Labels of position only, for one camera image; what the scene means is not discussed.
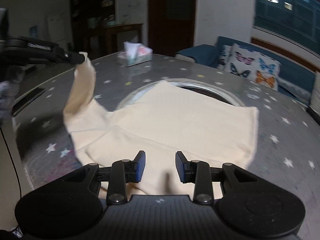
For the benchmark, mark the dark flat object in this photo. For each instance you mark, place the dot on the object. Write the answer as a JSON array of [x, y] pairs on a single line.
[[27, 102]]

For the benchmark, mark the wooden side table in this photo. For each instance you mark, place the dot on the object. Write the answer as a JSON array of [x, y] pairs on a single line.
[[122, 35]]

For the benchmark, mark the dark wooden door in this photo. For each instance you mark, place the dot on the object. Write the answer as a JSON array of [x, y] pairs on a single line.
[[172, 12]]

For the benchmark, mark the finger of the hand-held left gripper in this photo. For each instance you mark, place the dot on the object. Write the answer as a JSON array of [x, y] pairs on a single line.
[[72, 57]]

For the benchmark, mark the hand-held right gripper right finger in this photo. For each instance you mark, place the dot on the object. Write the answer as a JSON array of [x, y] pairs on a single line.
[[180, 166]]

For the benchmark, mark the large butterfly-print pillow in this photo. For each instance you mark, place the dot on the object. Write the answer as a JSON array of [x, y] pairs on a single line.
[[250, 62]]

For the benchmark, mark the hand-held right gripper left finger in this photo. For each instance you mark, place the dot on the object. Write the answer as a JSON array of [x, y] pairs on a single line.
[[141, 166]]

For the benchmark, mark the grey pillow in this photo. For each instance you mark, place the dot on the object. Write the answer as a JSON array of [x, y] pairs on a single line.
[[315, 95]]

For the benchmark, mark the blue sofa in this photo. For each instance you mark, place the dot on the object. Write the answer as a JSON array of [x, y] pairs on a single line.
[[197, 52]]

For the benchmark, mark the dark shelf cabinet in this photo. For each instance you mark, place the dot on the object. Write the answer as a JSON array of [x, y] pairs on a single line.
[[92, 15]]

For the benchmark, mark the black round induction cooker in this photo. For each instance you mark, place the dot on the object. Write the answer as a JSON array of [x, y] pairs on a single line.
[[207, 93]]

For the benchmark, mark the cream sweatshirt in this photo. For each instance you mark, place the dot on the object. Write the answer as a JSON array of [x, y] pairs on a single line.
[[175, 120]]

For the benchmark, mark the grey star-print tablecloth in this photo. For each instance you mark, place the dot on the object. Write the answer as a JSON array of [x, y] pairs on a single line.
[[275, 120]]

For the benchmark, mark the tissue box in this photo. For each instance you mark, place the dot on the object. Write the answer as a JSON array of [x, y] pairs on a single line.
[[136, 58]]

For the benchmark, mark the small butterfly-print pillow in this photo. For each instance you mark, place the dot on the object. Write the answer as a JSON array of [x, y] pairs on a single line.
[[223, 57]]

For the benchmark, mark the window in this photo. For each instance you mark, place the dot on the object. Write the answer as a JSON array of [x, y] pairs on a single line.
[[287, 17]]

